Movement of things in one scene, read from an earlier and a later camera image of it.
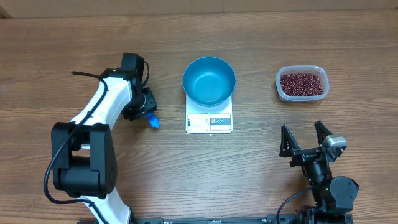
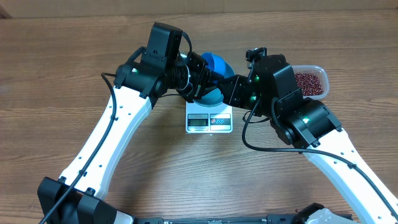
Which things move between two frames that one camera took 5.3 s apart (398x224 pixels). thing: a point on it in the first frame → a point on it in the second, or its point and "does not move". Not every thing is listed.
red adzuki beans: x=301 y=84 does not move
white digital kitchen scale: x=209 y=120 does not move
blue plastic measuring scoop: x=153 y=120 → x=218 y=65
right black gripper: x=303 y=155 → x=238 y=99
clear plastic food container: x=302 y=83 does not move
